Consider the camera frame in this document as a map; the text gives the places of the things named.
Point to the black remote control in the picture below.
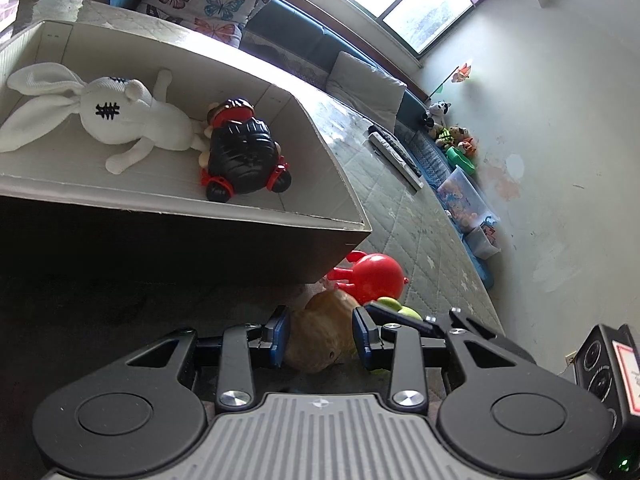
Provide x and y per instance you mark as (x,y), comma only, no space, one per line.
(394,143)

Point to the tan peanut toy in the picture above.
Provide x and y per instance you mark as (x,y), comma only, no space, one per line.
(321,333)

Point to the small clear plastic bin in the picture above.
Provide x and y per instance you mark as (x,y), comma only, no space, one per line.
(482,246)

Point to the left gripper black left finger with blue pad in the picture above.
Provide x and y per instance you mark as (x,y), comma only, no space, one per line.
(140,413)

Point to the red octopus toy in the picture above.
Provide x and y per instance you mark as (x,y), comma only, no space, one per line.
(369,277)

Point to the green alien toy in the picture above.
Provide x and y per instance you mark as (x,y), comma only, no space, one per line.
(399,308)

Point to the blue sofa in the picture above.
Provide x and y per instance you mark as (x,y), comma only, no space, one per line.
(293,40)

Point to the pile of plush toys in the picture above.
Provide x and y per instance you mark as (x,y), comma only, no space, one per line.
(455,142)

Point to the white plush rabbit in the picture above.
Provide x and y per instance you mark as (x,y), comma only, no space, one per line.
(113,110)

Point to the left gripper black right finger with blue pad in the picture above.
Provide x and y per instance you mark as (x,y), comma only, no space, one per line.
(502,415)

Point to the grey cardboard tray box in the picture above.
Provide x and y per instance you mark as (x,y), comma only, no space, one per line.
(64,214)

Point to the black camera box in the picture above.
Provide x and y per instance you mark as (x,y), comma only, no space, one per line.
(607,365)

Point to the grey cushion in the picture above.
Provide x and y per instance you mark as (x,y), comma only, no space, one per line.
(367,89)

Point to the clear plastic toy bin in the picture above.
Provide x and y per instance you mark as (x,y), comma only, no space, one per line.
(466,205)

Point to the brown bear figure toy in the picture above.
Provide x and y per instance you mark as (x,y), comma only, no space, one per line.
(242,157)

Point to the grey quilted star tablecloth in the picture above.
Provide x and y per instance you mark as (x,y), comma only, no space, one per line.
(407,225)

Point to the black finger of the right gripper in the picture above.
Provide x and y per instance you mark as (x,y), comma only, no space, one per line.
(382,322)

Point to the grey remote control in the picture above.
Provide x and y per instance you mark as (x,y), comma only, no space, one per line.
(406,167)

